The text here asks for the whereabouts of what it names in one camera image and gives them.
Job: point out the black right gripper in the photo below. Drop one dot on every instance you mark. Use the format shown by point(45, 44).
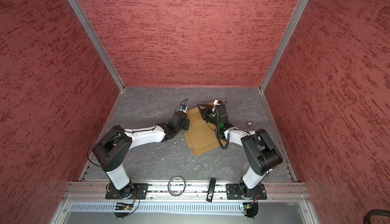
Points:
point(204, 112)

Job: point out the aluminium corner post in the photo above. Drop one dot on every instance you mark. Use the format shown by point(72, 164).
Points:
point(82, 17)
point(292, 23)

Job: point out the black rectangular remote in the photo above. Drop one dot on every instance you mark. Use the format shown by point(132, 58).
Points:
point(211, 188)

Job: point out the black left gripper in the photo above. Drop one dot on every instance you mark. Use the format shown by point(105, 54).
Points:
point(187, 122)

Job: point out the brown cardboard box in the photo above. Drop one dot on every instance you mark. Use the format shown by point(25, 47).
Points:
point(201, 136)

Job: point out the aluminium front frame rail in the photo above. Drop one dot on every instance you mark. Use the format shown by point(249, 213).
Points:
point(187, 191)

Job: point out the left rear aluminium corner post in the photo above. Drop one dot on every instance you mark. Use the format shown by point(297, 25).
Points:
point(82, 17)

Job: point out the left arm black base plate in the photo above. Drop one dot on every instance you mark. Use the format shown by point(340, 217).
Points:
point(130, 191)

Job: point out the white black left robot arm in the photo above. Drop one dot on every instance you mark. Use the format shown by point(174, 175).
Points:
point(111, 148)

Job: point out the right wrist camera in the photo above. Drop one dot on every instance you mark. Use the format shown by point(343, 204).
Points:
point(217, 102)

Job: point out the right rear aluminium corner post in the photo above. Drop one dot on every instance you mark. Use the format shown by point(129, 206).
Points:
point(292, 23)

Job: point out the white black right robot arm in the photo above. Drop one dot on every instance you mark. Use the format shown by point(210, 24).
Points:
point(261, 152)

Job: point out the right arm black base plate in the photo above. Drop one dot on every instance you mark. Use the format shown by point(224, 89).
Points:
point(239, 191)

